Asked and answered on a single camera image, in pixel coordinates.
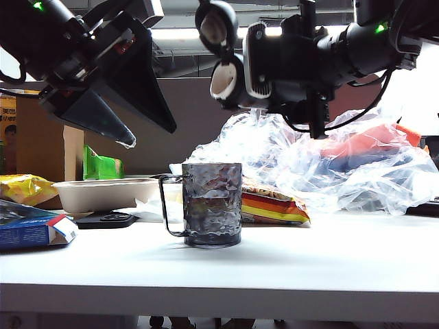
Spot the black flat tray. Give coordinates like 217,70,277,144
406,197,439,217

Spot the black thermos with flip lid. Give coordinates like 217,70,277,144
194,0,275,111

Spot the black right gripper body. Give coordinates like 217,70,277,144
281,0,337,140

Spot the brown desk partition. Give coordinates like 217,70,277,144
0,77,383,175

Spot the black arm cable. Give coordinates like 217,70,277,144
0,61,28,86
283,68,395,134

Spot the blue cardboard box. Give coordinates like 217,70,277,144
0,199,79,251

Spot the black monitor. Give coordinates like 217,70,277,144
420,135,439,159

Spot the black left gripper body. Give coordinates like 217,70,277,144
39,6,134,111

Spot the black triangular left gripper finger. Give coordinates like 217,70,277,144
54,88,137,149
98,14,178,134

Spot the orange yellow striped snack bag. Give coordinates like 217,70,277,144
241,184,311,226

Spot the beige paper pulp bowl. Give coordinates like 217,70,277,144
51,178,159,214

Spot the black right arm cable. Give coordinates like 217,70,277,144
283,68,395,134

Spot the orange item inside bag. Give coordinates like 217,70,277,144
318,123,422,158

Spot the white black wrist camera box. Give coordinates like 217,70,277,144
242,21,285,100

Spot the clear crumpled plastic bag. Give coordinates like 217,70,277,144
185,108,439,217

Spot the green carton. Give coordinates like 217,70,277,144
82,144,124,181

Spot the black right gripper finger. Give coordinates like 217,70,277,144
219,97,310,119
255,13,305,29

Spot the long ceiling light strip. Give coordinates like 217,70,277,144
150,25,284,41

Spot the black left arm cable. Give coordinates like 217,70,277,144
0,61,28,86

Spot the brown cardboard box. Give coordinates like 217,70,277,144
15,97,85,182

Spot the textured grey glass mug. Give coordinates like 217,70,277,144
158,162,244,248

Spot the white tissue paper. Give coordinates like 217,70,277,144
132,187,185,223

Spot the yellow crinkled snack bag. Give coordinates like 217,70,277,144
0,173,59,206

